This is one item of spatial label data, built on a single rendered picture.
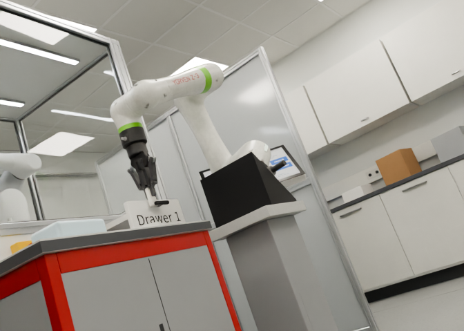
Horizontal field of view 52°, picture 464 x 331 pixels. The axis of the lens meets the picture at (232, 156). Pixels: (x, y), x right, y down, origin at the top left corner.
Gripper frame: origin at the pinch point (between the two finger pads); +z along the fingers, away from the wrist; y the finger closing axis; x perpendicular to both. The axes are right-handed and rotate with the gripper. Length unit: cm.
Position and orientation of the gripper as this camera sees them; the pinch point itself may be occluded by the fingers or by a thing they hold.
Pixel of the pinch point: (151, 197)
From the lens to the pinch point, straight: 172.2
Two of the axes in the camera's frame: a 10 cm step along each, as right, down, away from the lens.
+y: 8.0, -4.1, -4.5
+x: 5.1, 0.5, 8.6
